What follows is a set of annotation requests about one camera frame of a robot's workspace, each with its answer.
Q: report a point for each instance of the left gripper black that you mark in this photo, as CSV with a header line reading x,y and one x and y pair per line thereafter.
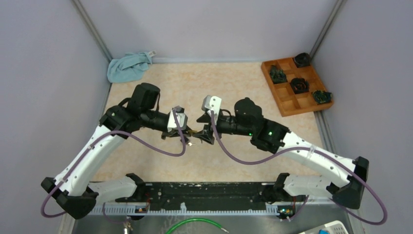
x,y
172,133

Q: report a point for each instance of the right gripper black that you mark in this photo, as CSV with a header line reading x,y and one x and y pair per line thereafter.
x,y
207,133

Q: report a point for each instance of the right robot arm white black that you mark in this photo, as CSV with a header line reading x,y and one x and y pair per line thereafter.
x,y
340,179

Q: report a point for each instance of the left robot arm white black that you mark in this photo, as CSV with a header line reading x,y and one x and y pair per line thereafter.
x,y
74,190

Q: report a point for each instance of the light blue cloth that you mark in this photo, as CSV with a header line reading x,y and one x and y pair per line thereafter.
x,y
129,68

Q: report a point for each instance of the dark rosette upper left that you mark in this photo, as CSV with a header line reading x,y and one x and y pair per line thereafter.
x,y
277,75

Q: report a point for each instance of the wooden compartment tray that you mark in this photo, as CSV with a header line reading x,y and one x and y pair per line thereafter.
x,y
289,103

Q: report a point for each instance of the dark rosette centre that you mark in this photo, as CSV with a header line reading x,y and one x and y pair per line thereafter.
x,y
299,85

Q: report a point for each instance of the dark rosette right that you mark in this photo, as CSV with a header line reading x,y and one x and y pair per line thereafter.
x,y
322,97

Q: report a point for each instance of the dark rosette top corner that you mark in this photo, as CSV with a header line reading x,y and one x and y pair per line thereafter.
x,y
302,60

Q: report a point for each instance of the white basket corner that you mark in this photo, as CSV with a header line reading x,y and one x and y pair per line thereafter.
x,y
334,227

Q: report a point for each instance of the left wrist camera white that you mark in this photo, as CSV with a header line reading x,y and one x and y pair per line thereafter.
x,y
177,117

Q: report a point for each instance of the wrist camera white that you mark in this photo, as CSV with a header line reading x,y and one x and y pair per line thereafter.
x,y
212,105
177,117

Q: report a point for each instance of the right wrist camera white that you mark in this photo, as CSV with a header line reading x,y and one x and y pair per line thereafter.
x,y
212,105

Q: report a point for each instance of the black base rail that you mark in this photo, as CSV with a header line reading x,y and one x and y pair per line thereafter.
x,y
209,196

